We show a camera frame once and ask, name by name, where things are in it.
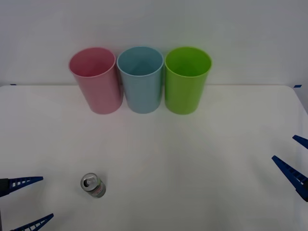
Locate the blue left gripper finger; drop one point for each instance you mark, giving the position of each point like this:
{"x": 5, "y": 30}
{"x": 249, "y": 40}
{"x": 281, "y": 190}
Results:
{"x": 36, "y": 222}
{"x": 21, "y": 183}

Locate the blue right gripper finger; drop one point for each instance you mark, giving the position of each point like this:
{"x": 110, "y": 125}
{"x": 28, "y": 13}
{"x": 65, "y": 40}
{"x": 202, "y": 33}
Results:
{"x": 302, "y": 140}
{"x": 294, "y": 175}

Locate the small drink can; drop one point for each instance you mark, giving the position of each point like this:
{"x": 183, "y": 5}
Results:
{"x": 94, "y": 187}

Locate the pink plastic bin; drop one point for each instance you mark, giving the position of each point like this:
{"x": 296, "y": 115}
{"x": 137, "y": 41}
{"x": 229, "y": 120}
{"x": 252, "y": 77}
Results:
{"x": 101, "y": 91}

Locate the green plastic bin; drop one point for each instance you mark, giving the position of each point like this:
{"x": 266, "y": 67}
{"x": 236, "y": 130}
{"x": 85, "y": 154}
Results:
{"x": 183, "y": 93}

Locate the pale blue plastic bin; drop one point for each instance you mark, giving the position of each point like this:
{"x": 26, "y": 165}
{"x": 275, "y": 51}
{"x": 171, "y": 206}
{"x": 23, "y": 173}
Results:
{"x": 142, "y": 93}

